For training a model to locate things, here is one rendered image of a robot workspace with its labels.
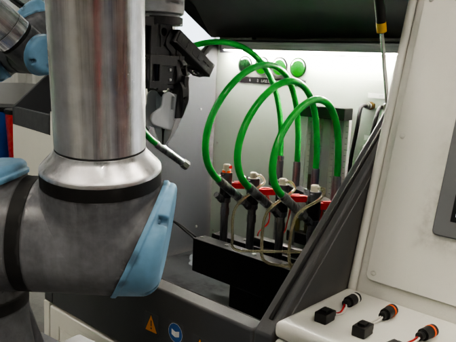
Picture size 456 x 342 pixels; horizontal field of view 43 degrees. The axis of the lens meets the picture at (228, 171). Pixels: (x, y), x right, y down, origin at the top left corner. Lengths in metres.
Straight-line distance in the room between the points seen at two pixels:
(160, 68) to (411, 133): 0.46
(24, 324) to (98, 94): 0.26
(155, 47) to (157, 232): 0.48
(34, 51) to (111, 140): 0.62
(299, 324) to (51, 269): 0.49
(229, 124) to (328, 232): 0.71
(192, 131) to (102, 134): 1.14
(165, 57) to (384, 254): 0.52
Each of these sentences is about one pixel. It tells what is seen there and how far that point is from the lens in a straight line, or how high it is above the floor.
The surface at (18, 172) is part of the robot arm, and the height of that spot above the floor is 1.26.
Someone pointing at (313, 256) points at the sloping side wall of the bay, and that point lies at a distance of 1.01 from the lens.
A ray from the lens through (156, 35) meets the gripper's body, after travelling 0.95.
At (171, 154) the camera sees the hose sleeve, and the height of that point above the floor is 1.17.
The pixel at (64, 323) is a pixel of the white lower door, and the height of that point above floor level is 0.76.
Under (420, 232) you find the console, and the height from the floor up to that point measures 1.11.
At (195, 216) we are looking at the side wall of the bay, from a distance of 1.71.
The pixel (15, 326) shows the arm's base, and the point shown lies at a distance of 0.63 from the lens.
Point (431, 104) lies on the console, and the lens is 1.08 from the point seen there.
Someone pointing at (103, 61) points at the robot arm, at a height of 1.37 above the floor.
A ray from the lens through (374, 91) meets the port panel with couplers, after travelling 1.39.
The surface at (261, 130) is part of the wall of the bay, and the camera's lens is 1.59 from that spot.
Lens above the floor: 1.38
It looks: 10 degrees down
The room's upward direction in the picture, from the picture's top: 3 degrees clockwise
